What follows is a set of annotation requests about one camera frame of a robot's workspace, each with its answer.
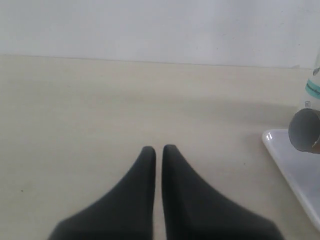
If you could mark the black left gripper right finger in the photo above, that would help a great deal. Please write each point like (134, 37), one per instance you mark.
(193, 210)

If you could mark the white rectangular plastic tray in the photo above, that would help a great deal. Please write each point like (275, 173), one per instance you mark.
(301, 170)

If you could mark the printed white paper towel roll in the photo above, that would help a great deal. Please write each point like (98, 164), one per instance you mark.
(311, 95)

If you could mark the brown cardboard tube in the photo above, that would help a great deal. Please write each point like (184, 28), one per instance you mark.
(304, 131)

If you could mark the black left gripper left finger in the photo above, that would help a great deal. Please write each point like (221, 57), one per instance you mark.
(124, 213)

